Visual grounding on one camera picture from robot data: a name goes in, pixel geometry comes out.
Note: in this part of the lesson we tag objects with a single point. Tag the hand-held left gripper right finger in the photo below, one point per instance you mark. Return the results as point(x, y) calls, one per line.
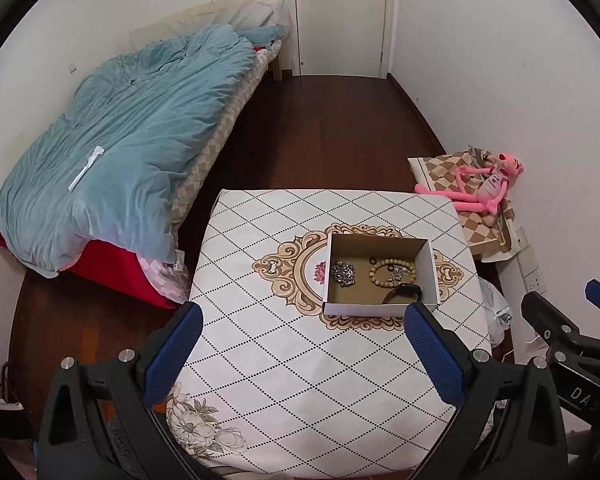
point(432, 355)

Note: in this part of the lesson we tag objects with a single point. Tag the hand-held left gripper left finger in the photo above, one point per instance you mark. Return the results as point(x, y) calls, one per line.
point(172, 355)

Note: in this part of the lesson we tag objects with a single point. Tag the black smart band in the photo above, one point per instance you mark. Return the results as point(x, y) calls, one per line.
point(402, 294)

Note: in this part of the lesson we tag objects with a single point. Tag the white cardboard box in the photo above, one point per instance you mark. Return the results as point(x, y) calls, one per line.
point(375, 309)

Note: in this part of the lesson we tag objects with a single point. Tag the white plastic bag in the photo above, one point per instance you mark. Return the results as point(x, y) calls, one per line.
point(495, 305)

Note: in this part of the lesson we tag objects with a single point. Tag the pink checkered sheet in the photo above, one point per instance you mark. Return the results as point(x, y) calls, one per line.
point(165, 280)

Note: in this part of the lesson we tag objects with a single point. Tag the red bed sheet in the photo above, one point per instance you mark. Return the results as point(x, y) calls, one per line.
point(115, 265)

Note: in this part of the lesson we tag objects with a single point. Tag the patterned white tablecloth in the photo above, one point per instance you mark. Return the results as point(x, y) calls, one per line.
point(280, 360)

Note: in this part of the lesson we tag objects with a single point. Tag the pink plush toy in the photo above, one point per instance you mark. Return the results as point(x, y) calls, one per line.
point(495, 185)

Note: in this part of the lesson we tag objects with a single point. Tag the brown checkered cushion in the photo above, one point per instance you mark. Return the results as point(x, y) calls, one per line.
point(432, 172)

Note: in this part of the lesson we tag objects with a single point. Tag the blue duvet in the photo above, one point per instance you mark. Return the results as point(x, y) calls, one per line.
point(130, 135)

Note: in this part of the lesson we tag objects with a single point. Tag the wooden bed leg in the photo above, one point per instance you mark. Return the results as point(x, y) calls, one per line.
point(277, 67)

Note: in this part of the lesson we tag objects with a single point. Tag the blue pillow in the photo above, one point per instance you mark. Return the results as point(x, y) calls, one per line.
point(262, 34)

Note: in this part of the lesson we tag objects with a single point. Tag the cream bumpy pillow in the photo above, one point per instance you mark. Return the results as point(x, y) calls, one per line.
point(252, 7)

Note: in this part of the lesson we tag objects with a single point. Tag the white door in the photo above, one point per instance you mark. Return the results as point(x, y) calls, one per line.
point(340, 10)

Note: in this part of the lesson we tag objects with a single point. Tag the white wall socket strip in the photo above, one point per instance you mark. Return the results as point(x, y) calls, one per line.
point(530, 265)

